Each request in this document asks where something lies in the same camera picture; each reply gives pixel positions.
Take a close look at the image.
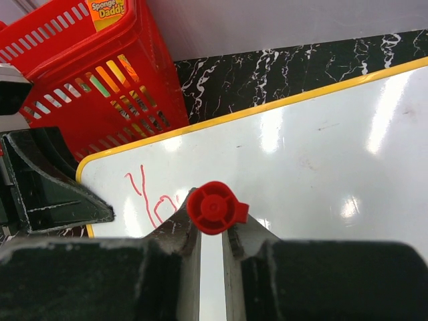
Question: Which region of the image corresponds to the yellow framed whiteboard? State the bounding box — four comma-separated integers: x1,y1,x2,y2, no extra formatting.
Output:
75,56,428,321

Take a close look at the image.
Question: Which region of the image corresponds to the orange sponge daddy box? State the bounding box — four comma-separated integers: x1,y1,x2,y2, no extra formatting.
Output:
86,0,126,31

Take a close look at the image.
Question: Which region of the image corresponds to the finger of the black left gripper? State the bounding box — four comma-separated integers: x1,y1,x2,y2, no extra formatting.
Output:
2,127,114,233

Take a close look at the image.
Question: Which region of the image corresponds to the red plastic shopping basket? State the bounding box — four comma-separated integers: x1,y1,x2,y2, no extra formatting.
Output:
1,1,189,160

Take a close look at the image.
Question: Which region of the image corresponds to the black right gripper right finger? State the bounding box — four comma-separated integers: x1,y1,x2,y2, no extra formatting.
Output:
222,218,427,320

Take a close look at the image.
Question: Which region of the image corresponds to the red capped whiteboard marker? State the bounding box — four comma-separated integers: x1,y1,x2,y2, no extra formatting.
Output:
186,181,249,235

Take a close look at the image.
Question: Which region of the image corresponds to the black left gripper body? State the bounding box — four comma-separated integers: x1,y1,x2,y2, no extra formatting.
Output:
1,133,23,234

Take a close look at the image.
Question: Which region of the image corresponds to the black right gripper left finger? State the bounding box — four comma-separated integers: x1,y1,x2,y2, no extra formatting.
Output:
1,204,201,320

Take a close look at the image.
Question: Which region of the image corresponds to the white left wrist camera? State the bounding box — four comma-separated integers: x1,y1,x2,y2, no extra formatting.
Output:
0,64,33,116

